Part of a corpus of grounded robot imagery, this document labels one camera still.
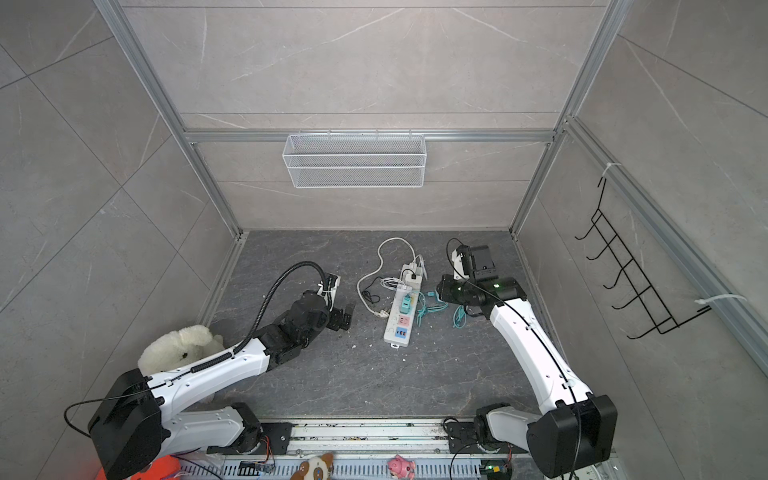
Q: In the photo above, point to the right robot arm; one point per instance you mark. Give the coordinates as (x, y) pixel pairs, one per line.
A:
(573, 428)

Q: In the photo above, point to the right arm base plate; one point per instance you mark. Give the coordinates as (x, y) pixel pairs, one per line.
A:
(472, 437)

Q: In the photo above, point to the red plush toy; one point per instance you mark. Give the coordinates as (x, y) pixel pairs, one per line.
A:
(165, 468)

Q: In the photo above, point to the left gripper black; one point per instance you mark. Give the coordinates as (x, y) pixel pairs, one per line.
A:
(337, 314)

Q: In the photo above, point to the white wire mesh basket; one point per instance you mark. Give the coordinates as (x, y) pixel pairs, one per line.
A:
(362, 160)

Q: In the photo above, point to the white charger with black cable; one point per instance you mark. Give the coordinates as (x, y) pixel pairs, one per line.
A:
(373, 298)

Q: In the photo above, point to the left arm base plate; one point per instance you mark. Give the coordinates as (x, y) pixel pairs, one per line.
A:
(270, 436)

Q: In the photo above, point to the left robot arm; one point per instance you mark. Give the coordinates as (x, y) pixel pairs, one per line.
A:
(144, 418)

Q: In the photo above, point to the black wire hook rack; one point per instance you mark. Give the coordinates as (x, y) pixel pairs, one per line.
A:
(632, 274)

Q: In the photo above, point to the white plush dog toy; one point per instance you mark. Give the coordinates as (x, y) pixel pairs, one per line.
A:
(179, 348)

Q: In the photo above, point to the brown white plush puppy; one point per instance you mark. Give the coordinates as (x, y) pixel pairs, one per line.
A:
(315, 468)

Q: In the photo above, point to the white multicolour power strip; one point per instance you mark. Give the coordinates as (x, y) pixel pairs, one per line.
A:
(399, 326)

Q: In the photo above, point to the teal charger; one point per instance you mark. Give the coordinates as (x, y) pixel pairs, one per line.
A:
(422, 304)

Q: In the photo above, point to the pink plush toy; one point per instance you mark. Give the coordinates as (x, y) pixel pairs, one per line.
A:
(401, 468)

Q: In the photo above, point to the white charger adapter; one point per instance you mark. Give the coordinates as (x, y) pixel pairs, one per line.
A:
(395, 284)

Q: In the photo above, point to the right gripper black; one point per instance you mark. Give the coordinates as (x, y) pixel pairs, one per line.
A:
(447, 291)

